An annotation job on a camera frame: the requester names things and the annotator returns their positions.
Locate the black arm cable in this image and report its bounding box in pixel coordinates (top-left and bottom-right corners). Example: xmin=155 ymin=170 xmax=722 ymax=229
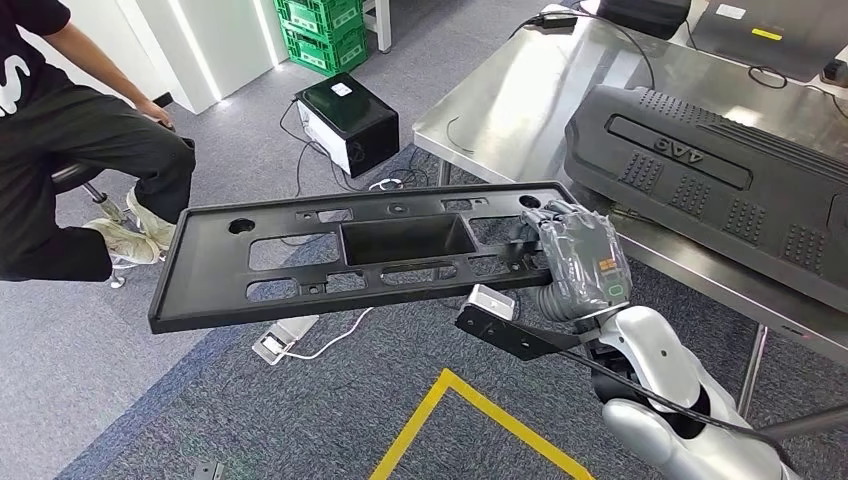
xmin=559 ymin=349 xmax=796 ymax=468

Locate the stainless steel workbench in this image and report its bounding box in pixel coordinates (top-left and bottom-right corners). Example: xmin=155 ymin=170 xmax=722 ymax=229
xmin=411 ymin=3 xmax=848 ymax=442

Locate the person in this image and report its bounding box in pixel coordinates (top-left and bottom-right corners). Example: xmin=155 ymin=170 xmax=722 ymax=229
xmin=0 ymin=0 xmax=198 ymax=284

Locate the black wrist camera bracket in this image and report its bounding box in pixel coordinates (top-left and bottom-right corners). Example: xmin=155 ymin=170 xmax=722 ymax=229
xmin=454 ymin=305 xmax=598 ymax=362

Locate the thin black wire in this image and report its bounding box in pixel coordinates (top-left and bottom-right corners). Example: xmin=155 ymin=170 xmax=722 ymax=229
xmin=445 ymin=115 xmax=476 ymax=157

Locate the black power cable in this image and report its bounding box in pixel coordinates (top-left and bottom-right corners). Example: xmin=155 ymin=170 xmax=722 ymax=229
xmin=278 ymin=99 xmax=352 ymax=200

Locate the white cable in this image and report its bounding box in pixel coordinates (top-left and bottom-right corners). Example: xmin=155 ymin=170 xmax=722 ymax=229
xmin=278 ymin=306 xmax=377 ymax=362

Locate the black plastic plate bracket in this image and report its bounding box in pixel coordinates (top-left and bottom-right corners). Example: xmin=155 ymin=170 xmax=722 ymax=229
xmin=147 ymin=180 xmax=578 ymax=336

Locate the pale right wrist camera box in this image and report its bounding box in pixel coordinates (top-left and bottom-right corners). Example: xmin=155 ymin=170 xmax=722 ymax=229
xmin=463 ymin=284 xmax=517 ymax=323

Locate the grey laptop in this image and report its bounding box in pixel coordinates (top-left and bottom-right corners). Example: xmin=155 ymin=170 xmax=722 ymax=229
xmin=688 ymin=0 xmax=848 ymax=84

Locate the black floor cable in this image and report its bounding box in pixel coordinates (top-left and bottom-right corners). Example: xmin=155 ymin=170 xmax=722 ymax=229
xmin=370 ymin=145 xmax=439 ymax=193

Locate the large black engine cover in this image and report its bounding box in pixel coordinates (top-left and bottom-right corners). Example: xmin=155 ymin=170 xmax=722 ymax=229
xmin=564 ymin=84 xmax=848 ymax=314

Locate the green plastic crate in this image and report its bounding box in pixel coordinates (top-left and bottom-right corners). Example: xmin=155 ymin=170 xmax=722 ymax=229
xmin=273 ymin=0 xmax=364 ymax=38
xmin=282 ymin=26 xmax=370 ymax=77

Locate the coiled black cable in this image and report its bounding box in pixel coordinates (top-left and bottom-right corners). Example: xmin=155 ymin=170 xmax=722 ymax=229
xmin=748 ymin=64 xmax=790 ymax=91

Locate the black swivel stool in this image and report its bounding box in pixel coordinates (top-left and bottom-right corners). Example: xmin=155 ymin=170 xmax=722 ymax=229
xmin=51 ymin=158 xmax=167 ymax=291

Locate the black adapter cable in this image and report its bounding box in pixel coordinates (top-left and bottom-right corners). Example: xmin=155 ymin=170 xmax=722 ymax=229
xmin=510 ymin=13 xmax=657 ymax=91

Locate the black and white box unit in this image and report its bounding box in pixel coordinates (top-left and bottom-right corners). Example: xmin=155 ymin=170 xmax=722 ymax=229
xmin=294 ymin=72 xmax=401 ymax=179

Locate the person's left hand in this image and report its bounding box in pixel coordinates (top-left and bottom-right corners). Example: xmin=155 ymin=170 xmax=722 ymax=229
xmin=135 ymin=99 xmax=176 ymax=132

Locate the black power adapter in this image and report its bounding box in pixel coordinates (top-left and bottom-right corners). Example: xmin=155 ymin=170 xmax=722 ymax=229
xmin=529 ymin=7 xmax=579 ymax=29

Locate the white metal table frame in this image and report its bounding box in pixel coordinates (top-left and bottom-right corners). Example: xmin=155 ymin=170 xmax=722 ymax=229
xmin=360 ymin=0 xmax=393 ymax=54

